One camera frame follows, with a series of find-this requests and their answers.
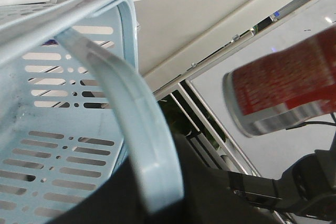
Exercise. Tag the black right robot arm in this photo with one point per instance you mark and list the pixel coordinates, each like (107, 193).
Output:
(306, 188)

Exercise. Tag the light blue plastic basket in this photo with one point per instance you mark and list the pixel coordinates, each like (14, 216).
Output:
(73, 105)

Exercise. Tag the red coke can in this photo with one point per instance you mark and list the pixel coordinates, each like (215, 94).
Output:
(285, 88)

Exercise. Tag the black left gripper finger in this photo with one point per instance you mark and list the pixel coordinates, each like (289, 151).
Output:
(174, 187)

